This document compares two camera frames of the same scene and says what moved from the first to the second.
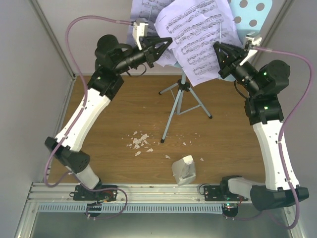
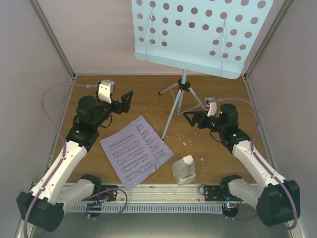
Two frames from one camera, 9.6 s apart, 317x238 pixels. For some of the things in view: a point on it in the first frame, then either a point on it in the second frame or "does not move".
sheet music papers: (194, 26) → (135, 151)
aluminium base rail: (136, 193) does not move
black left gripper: (151, 53) → (125, 105)
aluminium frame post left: (54, 38) does not move
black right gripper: (234, 54) → (201, 115)
